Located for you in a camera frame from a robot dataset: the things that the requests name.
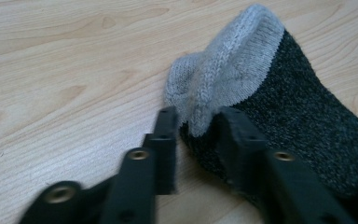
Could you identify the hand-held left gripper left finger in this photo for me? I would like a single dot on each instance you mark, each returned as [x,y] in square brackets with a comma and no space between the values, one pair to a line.
[164,149]

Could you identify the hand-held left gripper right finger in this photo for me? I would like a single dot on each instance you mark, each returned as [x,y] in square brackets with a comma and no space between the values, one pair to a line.
[261,174]

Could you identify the dark grey sock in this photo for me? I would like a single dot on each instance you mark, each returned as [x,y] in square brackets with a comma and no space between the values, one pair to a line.
[307,109]

